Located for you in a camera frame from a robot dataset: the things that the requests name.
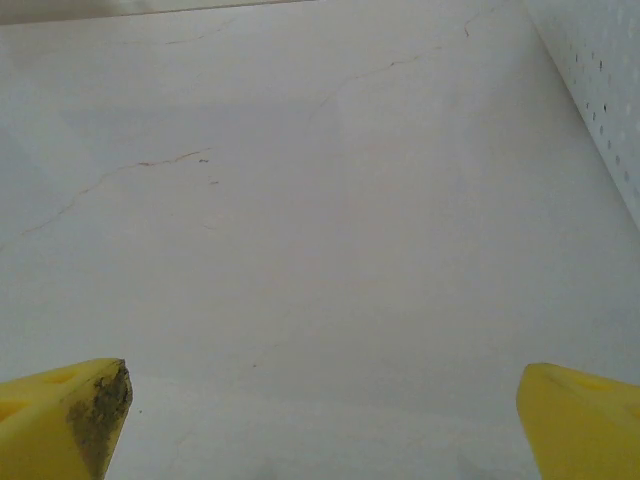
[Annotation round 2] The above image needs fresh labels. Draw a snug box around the white perforated plastic basket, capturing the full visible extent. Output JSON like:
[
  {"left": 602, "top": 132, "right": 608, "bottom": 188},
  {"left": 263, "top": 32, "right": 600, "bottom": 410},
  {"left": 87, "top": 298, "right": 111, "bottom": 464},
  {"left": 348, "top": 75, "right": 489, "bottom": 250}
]
[{"left": 523, "top": 0, "right": 640, "bottom": 227}]

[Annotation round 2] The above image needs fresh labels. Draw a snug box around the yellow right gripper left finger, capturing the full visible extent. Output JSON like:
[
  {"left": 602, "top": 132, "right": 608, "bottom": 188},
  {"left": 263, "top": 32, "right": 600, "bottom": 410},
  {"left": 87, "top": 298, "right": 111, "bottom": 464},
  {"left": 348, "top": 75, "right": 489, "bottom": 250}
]
[{"left": 0, "top": 357, "right": 134, "bottom": 480}]

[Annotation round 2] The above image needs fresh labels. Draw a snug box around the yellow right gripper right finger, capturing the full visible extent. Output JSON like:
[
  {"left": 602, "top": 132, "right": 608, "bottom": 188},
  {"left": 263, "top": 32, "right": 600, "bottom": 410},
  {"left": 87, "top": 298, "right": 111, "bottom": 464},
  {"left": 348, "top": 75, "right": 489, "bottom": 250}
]
[{"left": 515, "top": 362, "right": 640, "bottom": 480}]

